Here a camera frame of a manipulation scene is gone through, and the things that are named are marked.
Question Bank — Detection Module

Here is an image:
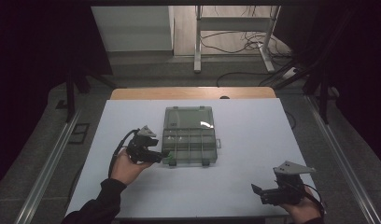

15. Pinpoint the black floor frame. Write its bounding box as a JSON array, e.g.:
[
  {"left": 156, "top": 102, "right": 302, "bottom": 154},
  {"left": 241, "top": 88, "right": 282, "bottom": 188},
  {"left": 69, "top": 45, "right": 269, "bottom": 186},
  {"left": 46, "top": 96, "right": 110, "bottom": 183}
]
[{"left": 67, "top": 122, "right": 91, "bottom": 146}]

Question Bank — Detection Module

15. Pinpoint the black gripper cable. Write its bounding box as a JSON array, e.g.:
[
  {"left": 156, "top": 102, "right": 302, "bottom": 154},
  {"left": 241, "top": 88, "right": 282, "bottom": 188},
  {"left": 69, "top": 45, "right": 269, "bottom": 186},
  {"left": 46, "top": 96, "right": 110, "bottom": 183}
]
[
  {"left": 299, "top": 182, "right": 326, "bottom": 216},
  {"left": 107, "top": 128, "right": 140, "bottom": 180}
]

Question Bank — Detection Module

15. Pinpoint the green terminal block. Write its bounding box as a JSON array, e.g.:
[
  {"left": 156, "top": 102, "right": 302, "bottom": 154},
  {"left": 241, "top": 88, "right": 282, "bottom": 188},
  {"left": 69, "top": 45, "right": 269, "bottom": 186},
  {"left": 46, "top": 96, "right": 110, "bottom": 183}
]
[{"left": 164, "top": 150, "right": 177, "bottom": 166}]

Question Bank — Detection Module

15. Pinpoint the white power strip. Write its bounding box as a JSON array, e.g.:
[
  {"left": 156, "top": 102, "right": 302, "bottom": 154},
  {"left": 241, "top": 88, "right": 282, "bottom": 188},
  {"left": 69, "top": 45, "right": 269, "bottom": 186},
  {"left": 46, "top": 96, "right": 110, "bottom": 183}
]
[{"left": 281, "top": 66, "right": 301, "bottom": 81}]

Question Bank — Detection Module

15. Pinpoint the clear grey compartment box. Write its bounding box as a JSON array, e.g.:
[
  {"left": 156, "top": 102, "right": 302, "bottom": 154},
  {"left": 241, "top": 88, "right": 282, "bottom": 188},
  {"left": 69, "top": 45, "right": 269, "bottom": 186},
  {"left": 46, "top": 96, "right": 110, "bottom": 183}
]
[{"left": 162, "top": 105, "right": 222, "bottom": 168}]

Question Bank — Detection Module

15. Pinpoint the aluminium floor rail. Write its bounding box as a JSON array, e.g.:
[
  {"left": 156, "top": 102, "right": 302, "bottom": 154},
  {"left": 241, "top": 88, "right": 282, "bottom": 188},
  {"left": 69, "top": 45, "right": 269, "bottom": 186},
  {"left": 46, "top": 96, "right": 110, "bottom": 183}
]
[
  {"left": 304, "top": 94, "right": 381, "bottom": 224},
  {"left": 13, "top": 107, "right": 83, "bottom": 224}
]

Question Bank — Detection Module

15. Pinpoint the tangle of black floor cables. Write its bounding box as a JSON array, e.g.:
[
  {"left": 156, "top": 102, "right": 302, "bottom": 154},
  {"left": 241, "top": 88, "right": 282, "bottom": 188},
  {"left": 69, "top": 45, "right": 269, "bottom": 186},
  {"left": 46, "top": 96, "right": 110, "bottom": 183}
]
[{"left": 200, "top": 30, "right": 293, "bottom": 60}]

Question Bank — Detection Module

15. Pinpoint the white table cover sheet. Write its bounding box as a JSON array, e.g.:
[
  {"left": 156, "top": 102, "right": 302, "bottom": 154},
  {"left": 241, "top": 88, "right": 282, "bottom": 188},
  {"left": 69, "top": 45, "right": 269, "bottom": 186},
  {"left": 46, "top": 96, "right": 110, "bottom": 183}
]
[{"left": 64, "top": 98, "right": 318, "bottom": 219}]

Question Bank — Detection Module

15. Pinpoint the white metal desk frame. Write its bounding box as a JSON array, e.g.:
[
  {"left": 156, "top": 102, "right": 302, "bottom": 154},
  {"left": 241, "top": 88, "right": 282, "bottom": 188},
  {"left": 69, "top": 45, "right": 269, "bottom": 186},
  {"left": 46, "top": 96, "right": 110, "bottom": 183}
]
[{"left": 193, "top": 5, "right": 282, "bottom": 75}]

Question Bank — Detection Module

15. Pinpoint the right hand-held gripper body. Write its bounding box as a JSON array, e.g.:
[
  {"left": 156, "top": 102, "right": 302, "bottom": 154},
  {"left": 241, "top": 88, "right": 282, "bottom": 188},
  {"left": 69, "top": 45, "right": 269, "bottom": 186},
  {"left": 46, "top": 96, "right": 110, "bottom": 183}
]
[{"left": 260, "top": 160, "right": 318, "bottom": 206}]

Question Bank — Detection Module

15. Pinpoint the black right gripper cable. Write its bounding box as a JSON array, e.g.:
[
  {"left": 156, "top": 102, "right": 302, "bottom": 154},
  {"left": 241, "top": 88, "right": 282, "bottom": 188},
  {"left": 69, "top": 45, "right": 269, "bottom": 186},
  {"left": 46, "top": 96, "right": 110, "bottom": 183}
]
[{"left": 299, "top": 182, "right": 326, "bottom": 216}]

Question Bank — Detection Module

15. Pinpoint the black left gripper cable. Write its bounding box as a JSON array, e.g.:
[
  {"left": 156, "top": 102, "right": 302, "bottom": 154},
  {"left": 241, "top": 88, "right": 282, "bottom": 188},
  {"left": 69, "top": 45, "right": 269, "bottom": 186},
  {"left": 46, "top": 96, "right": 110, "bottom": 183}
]
[{"left": 107, "top": 128, "right": 140, "bottom": 180}]

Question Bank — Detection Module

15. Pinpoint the wooden table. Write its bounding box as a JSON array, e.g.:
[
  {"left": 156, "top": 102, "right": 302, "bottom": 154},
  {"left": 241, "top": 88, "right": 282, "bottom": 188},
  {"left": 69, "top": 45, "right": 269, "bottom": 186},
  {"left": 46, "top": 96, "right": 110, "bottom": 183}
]
[{"left": 109, "top": 86, "right": 277, "bottom": 101}]

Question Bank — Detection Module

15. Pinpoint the dark metal stand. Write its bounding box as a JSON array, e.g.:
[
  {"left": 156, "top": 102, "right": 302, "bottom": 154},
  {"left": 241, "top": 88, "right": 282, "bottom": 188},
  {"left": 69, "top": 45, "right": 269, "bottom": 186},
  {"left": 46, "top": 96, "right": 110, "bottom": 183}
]
[
  {"left": 64, "top": 65, "right": 119, "bottom": 123},
  {"left": 272, "top": 55, "right": 332, "bottom": 125}
]

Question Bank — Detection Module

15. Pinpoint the person's right hand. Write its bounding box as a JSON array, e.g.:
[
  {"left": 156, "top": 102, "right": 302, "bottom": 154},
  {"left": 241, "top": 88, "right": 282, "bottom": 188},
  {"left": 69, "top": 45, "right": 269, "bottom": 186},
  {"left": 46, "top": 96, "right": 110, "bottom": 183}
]
[{"left": 278, "top": 186, "right": 324, "bottom": 224}]

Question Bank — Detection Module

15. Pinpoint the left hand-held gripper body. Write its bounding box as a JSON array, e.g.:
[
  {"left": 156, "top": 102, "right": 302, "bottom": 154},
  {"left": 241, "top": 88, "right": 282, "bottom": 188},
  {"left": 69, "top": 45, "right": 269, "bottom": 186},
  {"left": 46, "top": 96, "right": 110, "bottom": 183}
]
[{"left": 126, "top": 124, "right": 161, "bottom": 164}]

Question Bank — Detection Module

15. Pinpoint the white cabinet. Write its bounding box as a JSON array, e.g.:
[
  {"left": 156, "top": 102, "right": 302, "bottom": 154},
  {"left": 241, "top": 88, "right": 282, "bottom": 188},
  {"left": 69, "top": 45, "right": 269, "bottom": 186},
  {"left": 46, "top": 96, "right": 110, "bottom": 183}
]
[{"left": 91, "top": 6, "right": 175, "bottom": 53}]

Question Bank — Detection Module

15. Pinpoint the person's left hand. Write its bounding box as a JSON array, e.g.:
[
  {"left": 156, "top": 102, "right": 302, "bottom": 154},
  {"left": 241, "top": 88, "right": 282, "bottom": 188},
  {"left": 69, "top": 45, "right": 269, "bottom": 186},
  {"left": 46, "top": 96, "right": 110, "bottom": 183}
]
[{"left": 109, "top": 147, "right": 154, "bottom": 187}]

